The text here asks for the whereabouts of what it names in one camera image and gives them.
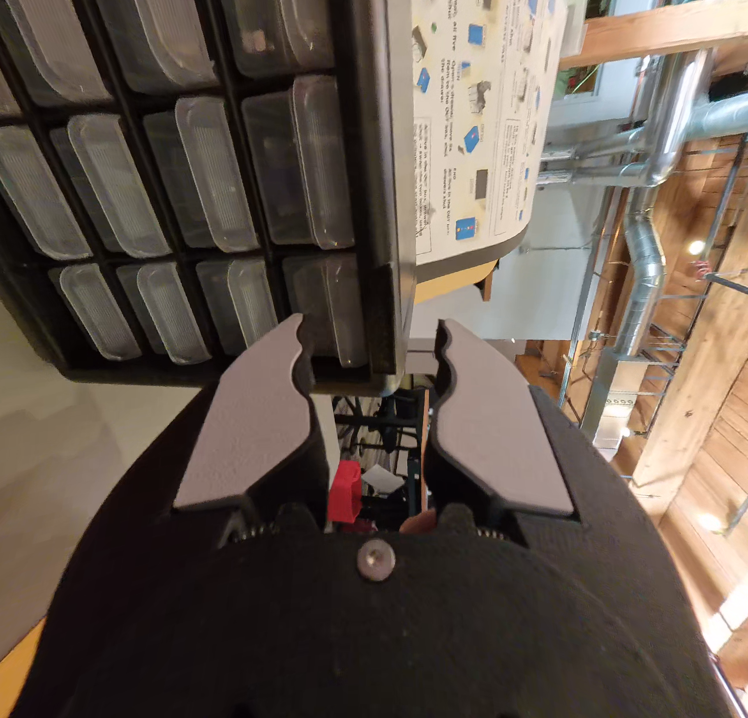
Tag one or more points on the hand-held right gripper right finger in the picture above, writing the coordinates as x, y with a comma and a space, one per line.
496, 432

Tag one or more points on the white paper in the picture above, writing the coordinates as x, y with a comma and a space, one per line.
383, 477

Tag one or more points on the silver ventilation duct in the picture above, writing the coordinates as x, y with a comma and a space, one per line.
643, 262

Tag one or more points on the red bin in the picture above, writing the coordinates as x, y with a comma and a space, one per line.
345, 490

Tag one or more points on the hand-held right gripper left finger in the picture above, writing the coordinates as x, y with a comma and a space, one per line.
251, 426

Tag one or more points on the rows of clear cabinet drawers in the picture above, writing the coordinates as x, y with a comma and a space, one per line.
216, 175

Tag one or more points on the black metal stand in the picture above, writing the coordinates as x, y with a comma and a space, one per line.
374, 423

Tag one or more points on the black drawer cabinet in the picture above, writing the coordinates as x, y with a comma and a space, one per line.
374, 145

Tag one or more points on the wooden ceiling beam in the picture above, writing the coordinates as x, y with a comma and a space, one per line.
689, 408
643, 32

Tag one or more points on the white instruction sheet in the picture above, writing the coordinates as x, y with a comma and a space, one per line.
502, 87

